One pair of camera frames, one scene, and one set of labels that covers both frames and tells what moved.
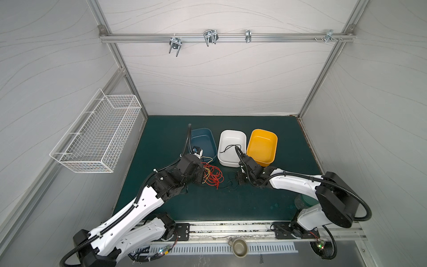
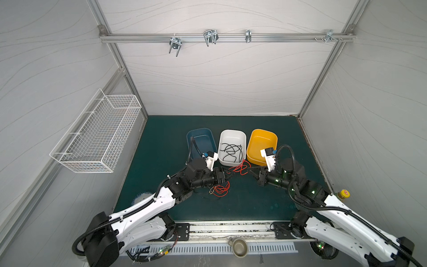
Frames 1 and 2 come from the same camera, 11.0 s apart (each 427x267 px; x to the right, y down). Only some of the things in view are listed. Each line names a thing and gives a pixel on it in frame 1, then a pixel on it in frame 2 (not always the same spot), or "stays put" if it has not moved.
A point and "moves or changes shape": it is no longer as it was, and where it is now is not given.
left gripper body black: x=197 y=177 to x=210 y=179
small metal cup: x=239 y=247 stays put
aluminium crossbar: x=211 y=38 stays put
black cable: x=229 y=146 moves or changes shape
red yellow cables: x=213 y=174 moves or changes shape
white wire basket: x=94 y=141 stays put
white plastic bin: x=227 y=154 stays put
